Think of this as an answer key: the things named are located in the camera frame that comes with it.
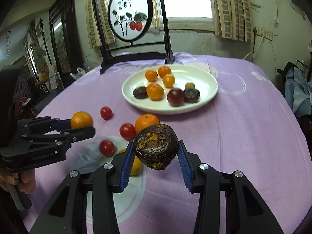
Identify large orange mandarin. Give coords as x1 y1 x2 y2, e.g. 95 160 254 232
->
135 113 160 134

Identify clear plastic bag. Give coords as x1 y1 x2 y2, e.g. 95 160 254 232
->
70 68 87 80

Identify blue clothes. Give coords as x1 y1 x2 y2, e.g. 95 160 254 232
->
285 67 312 116

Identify dark wooden framed mirror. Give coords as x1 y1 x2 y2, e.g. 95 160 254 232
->
49 0 85 75

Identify greenish yellow tangerine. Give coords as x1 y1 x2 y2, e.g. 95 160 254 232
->
117 149 142 176

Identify wrinkled dark water chestnut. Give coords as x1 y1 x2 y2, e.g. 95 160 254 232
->
134 124 179 170

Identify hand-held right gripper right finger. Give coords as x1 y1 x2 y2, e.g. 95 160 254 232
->
177 140 284 234

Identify dark cloth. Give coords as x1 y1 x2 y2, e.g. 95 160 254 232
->
277 62 295 78

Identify dark purple tomato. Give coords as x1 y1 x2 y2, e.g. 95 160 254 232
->
167 88 185 107

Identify white power strip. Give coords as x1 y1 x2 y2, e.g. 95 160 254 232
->
253 28 273 39

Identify purple tablecloth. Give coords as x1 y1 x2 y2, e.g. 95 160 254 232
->
23 52 309 234

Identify window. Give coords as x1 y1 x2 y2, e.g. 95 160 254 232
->
158 0 216 26

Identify round painted table screen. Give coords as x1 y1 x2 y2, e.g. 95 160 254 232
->
93 0 176 75

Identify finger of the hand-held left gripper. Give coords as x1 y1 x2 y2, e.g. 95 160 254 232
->
21 126 96 150
17 116 74 135

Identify white cable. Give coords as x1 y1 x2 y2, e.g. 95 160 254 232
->
242 36 264 60

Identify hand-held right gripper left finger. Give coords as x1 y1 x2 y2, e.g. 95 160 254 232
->
29 140 136 234

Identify small orange tangerine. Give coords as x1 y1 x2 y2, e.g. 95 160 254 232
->
162 74 176 88
158 66 172 78
145 70 158 82

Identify person's left hand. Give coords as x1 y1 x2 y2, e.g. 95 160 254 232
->
0 169 37 195

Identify white plate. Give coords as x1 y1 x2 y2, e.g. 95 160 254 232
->
121 65 218 115

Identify checked curtain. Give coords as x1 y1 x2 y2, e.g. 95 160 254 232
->
211 0 255 43
85 0 116 49

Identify standing fan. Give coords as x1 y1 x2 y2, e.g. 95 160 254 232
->
33 46 50 64

